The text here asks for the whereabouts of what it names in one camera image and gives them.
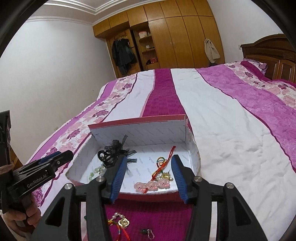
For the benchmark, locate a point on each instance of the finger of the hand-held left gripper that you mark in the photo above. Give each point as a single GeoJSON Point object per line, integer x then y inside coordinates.
{"type": "Point", "coordinates": [49, 155]}
{"type": "Point", "coordinates": [62, 160]}

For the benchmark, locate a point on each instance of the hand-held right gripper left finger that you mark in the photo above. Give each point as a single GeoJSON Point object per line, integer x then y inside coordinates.
{"type": "Point", "coordinates": [119, 178]}

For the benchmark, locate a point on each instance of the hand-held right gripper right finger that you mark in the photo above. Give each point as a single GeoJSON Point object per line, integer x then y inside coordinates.
{"type": "Point", "coordinates": [179, 176]}

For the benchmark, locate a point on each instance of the black bow hair clip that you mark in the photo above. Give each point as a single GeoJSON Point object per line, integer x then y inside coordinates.
{"type": "Point", "coordinates": [111, 153]}

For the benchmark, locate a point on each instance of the pink flower hair clip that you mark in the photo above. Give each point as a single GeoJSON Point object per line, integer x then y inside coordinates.
{"type": "Point", "coordinates": [151, 185]}

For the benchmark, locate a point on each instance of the pink cardboard box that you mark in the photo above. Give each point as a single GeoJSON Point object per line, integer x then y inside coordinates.
{"type": "Point", "coordinates": [148, 139]}

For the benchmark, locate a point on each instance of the person's left hand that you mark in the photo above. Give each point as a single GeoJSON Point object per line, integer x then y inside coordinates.
{"type": "Point", "coordinates": [32, 209]}

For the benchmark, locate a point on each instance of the small green bead earring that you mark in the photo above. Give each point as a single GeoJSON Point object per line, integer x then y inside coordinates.
{"type": "Point", "coordinates": [146, 233]}

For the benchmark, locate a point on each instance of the small red box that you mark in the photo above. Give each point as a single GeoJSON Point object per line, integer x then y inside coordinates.
{"type": "Point", "coordinates": [154, 60]}

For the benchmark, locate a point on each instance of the dark hanging jackets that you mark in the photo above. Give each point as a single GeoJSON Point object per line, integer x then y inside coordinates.
{"type": "Point", "coordinates": [123, 55]}

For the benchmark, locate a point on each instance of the beige hanging cloth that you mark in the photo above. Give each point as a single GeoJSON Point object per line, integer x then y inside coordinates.
{"type": "Point", "coordinates": [211, 51]}

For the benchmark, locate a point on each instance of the floral purple pillow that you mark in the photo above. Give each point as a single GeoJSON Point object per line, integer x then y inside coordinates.
{"type": "Point", "coordinates": [254, 66]}

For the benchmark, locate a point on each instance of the wooden wardrobe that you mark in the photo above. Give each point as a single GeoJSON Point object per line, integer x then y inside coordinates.
{"type": "Point", "coordinates": [180, 41]}

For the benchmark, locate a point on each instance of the dark wooden headboard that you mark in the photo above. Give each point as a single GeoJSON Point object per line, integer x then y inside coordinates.
{"type": "Point", "coordinates": [277, 58]}

